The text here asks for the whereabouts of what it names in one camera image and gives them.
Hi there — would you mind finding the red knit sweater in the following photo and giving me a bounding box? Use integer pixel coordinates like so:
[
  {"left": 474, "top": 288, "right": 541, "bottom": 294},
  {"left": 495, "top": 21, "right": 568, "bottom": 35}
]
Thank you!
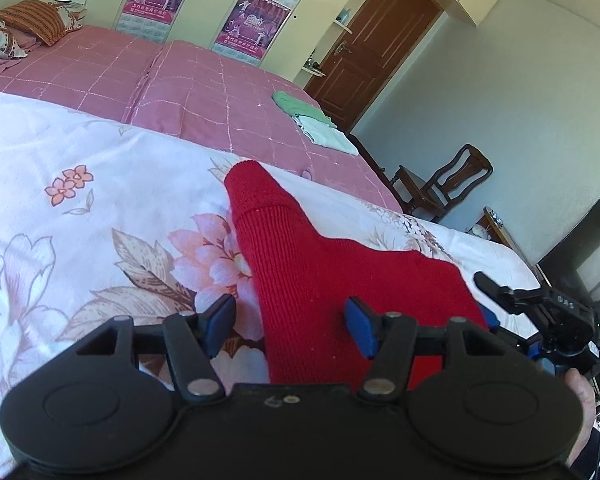
[{"left": 224, "top": 160, "right": 492, "bottom": 392}]

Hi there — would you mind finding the person's right hand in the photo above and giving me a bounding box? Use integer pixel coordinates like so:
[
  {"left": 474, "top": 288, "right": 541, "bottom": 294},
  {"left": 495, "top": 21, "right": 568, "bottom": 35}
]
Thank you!
[{"left": 563, "top": 369, "right": 600, "bottom": 469}]

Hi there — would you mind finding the pink checked bed sheet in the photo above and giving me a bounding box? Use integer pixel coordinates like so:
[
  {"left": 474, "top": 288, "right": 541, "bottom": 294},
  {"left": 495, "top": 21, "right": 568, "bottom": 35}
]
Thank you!
[{"left": 0, "top": 24, "right": 407, "bottom": 212}]

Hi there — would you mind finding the wooden side table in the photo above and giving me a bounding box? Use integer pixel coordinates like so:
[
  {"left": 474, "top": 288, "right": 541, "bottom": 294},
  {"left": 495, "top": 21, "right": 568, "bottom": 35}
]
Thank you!
[{"left": 472, "top": 205, "right": 532, "bottom": 267}]

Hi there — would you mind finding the black television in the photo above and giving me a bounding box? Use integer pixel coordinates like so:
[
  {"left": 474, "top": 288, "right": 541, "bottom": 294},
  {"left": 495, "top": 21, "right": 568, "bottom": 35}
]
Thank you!
[{"left": 535, "top": 193, "right": 600, "bottom": 307}]

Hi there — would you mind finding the cream corner shelf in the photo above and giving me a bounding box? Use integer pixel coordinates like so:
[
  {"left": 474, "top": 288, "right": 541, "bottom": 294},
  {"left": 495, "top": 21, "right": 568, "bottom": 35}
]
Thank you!
[{"left": 300, "top": 0, "right": 382, "bottom": 82}]

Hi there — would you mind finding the white floral blanket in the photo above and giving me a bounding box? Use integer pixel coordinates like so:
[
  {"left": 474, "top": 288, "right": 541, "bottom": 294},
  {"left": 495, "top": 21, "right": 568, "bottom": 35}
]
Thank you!
[{"left": 0, "top": 87, "right": 542, "bottom": 480}]

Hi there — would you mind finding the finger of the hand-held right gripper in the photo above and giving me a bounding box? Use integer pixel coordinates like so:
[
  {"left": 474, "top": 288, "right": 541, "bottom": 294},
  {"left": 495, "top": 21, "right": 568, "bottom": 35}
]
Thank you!
[
  {"left": 480, "top": 304, "right": 543, "bottom": 362},
  {"left": 472, "top": 270, "right": 547, "bottom": 315}
]

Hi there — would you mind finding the white folded cloth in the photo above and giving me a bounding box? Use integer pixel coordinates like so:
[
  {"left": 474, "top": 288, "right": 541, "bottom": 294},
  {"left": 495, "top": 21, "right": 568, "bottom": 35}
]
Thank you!
[{"left": 292, "top": 114, "right": 360, "bottom": 156}]

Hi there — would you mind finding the orange striped pillow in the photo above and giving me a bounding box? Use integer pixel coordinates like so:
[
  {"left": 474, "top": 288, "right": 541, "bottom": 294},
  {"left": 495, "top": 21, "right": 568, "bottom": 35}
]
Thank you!
[{"left": 0, "top": 0, "right": 82, "bottom": 47}]

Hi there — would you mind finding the brown wooden door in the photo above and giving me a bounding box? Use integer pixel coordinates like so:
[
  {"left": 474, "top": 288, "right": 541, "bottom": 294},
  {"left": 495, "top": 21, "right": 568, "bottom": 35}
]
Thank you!
[{"left": 304, "top": 0, "right": 444, "bottom": 134}]

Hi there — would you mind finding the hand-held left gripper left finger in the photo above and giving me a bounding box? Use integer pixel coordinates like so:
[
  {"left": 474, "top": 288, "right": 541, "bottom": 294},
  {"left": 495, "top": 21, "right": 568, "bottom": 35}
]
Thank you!
[{"left": 73, "top": 294, "right": 239, "bottom": 406}]

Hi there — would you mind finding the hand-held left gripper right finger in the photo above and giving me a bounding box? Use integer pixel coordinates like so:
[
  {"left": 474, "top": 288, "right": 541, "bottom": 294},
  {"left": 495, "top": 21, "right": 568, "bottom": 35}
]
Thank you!
[{"left": 344, "top": 296, "right": 504, "bottom": 404}]

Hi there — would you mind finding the green folded cloth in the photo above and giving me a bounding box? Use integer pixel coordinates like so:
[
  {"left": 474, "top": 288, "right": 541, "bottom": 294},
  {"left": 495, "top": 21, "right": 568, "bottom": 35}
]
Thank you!
[{"left": 271, "top": 90, "right": 332, "bottom": 124}]

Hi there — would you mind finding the dark wooden chair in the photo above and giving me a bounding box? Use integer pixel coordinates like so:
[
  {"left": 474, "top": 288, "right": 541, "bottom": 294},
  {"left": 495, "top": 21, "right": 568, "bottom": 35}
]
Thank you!
[{"left": 389, "top": 143, "right": 495, "bottom": 224}]

